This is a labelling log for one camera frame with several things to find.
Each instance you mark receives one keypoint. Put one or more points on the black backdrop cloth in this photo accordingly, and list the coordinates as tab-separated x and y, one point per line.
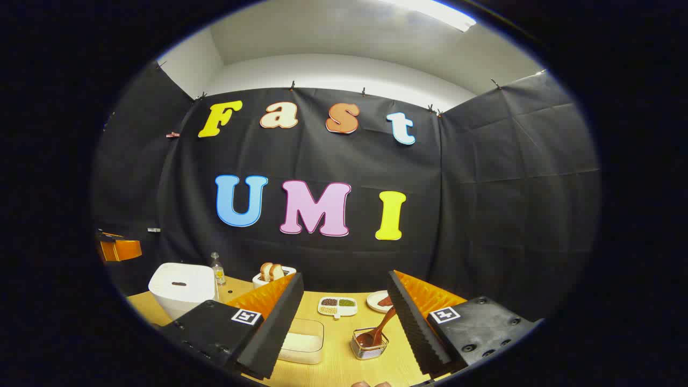
333	161

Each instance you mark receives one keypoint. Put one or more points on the round white plate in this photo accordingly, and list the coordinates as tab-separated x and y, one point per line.
372	303

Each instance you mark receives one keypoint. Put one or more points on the white rice cooker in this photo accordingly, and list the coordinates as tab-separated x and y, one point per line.
183	295

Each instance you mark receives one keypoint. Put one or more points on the green beans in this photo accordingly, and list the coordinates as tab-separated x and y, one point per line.
347	302

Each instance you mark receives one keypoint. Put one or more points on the small clear bottle yellow label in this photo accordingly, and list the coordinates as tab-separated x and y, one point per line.
217	271

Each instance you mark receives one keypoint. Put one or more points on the yellow soybeans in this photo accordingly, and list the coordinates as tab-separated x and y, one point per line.
327	310

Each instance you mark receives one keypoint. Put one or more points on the toast bread slice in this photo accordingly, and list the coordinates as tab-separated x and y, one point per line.
277	271
265	271

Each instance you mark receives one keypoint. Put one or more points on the white toaster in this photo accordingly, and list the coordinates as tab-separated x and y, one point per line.
259	281

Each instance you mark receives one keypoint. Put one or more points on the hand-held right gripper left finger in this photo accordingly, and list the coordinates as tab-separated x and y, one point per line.
274	333

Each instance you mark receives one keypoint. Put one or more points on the red meat piece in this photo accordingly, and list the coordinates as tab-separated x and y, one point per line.
385	301

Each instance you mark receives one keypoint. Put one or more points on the white rice heap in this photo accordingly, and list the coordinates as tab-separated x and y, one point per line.
301	343

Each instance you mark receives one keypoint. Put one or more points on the dark brown beans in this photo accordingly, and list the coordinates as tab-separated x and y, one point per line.
329	302

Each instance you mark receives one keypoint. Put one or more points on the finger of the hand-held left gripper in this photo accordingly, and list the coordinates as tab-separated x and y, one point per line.
121	250

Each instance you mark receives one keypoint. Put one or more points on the white divided bean dish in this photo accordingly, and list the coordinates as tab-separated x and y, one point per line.
337	314

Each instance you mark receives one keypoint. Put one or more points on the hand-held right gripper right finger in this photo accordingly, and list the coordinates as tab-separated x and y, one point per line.
414	328

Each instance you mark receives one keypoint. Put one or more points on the brown wooden spoon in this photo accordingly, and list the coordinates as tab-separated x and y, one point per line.
384	322

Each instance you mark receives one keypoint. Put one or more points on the clear plastic rice container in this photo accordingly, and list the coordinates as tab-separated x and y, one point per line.
301	359

